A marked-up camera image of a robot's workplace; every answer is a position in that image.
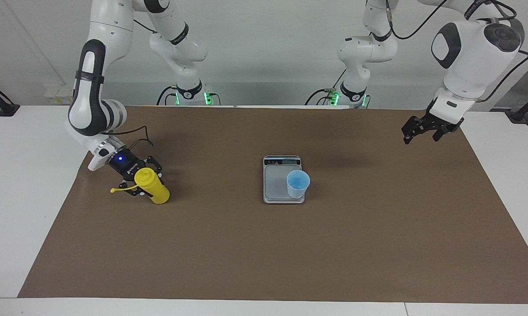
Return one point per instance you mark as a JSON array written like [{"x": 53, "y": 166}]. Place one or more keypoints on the silver digital kitchen scale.
[{"x": 275, "y": 184}]

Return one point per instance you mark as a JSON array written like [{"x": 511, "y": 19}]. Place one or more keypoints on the yellow squeeze bottle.
[{"x": 154, "y": 188}]

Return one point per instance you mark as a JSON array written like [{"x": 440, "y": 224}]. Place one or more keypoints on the white wall power socket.
[{"x": 58, "y": 94}]

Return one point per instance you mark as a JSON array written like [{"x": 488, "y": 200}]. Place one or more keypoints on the black stand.
[
  {"x": 7, "y": 109},
  {"x": 517, "y": 116}
]

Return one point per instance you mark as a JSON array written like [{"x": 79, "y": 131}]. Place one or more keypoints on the brown paper table mat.
[{"x": 264, "y": 254}]

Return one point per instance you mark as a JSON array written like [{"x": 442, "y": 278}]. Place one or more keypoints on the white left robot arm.
[{"x": 474, "y": 66}]

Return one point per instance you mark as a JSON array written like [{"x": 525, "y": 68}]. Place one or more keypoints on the light blue plastic cup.
[{"x": 298, "y": 184}]

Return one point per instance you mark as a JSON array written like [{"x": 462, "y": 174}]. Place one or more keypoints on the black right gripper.
[{"x": 126, "y": 164}]

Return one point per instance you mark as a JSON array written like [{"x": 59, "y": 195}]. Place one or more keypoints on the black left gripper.
[{"x": 441, "y": 122}]

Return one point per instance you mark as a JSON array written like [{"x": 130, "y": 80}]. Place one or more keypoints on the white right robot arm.
[{"x": 86, "y": 114}]

